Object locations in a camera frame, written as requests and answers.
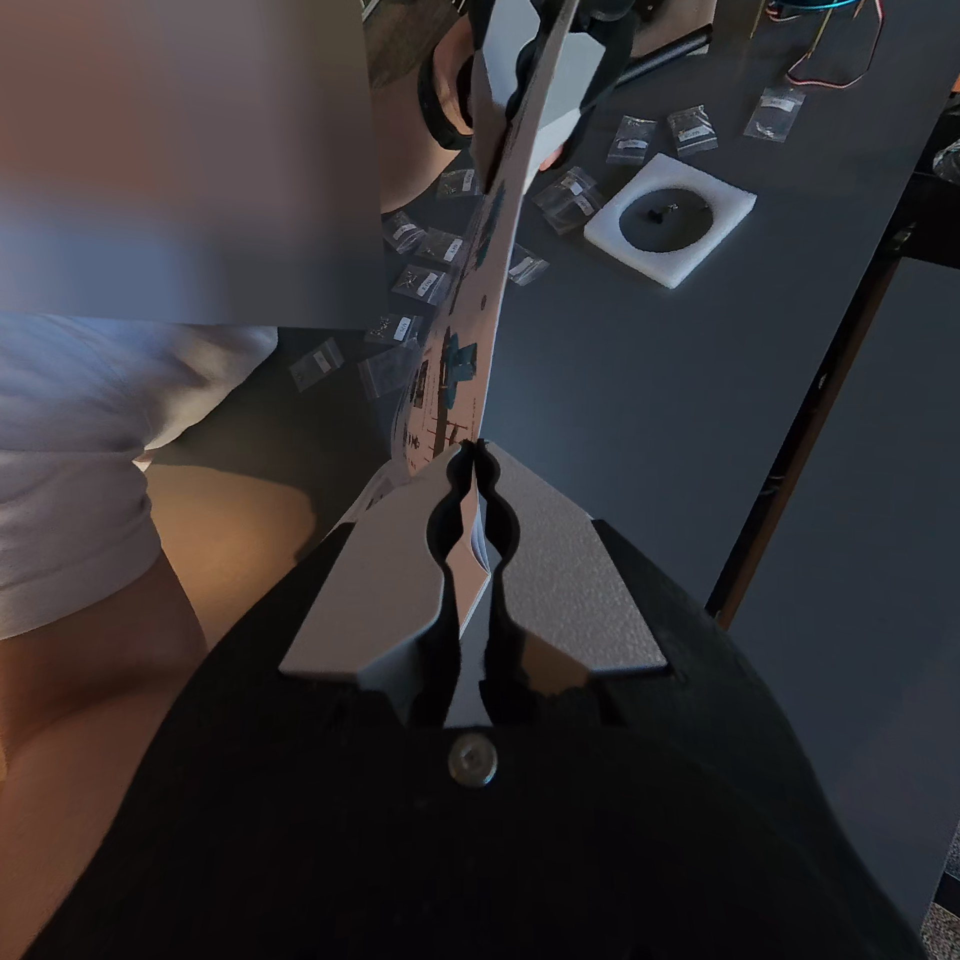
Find white square foam block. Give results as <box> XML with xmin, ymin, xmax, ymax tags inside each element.
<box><xmin>583</xmin><ymin>153</ymin><xmax>757</xmax><ymax>290</ymax></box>

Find person's left hand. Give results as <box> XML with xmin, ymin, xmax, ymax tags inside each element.
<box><xmin>435</xmin><ymin>28</ymin><xmax>475</xmax><ymax>138</ymax></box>

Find person's left forearm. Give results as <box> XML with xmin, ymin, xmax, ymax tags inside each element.
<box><xmin>378</xmin><ymin>90</ymin><xmax>470</xmax><ymax>216</ymax></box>

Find scattered small hardware bags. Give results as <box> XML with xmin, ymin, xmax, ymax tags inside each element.
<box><xmin>288</xmin><ymin>86</ymin><xmax>807</xmax><ymax>399</ymax></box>

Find person's right forearm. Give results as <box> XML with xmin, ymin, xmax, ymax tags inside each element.
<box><xmin>0</xmin><ymin>463</ymin><xmax>318</xmax><ymax>960</ymax></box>

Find printed instruction sheet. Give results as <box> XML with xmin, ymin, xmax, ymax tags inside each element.
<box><xmin>352</xmin><ymin>0</ymin><xmax>582</xmax><ymax>639</ymax></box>

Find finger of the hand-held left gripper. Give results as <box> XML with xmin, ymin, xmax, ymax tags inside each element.
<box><xmin>468</xmin><ymin>51</ymin><xmax>520</xmax><ymax>190</ymax></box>
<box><xmin>534</xmin><ymin>30</ymin><xmax>610</xmax><ymax>168</ymax></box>

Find striped servo cable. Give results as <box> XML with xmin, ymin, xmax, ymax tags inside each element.
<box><xmin>783</xmin><ymin>0</ymin><xmax>886</xmax><ymax>93</ymax></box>

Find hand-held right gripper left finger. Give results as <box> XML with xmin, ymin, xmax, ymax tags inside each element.
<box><xmin>279</xmin><ymin>441</ymin><xmax>475</xmax><ymax>685</ymax></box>

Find black round disc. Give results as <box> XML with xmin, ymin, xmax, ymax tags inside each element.
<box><xmin>618</xmin><ymin>187</ymin><xmax>714</xmax><ymax>254</ymax></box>

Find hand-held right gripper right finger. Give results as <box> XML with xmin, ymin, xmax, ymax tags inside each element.
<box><xmin>482</xmin><ymin>439</ymin><xmax>670</xmax><ymax>678</ymax></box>

